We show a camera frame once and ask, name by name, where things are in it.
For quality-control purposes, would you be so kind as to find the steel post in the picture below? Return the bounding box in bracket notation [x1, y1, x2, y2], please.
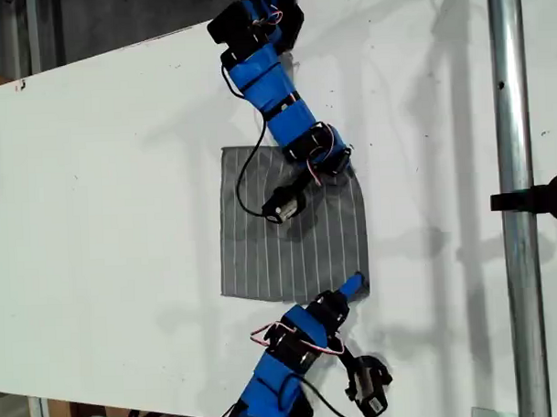
[486, 0, 553, 417]

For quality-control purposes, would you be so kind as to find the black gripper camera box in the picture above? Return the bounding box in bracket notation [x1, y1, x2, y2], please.
[352, 364, 390, 417]
[261, 185, 308, 227]

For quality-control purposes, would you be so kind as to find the black camera cable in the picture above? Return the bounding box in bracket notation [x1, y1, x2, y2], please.
[232, 119, 273, 219]
[284, 372, 370, 417]

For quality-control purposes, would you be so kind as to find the black camera stalk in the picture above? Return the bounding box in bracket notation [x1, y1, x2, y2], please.
[284, 172, 316, 197]
[336, 339, 394, 400]

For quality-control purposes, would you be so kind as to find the grey white-striped towel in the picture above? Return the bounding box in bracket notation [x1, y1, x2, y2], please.
[214, 141, 372, 308]

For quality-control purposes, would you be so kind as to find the grey vertical beam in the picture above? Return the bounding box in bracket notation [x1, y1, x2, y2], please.
[25, 0, 42, 75]

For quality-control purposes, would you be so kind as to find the black clamp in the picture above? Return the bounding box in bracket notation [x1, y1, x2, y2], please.
[488, 173, 557, 224]

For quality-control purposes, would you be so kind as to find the white table leg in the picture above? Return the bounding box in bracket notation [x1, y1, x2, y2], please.
[28, 395, 51, 417]

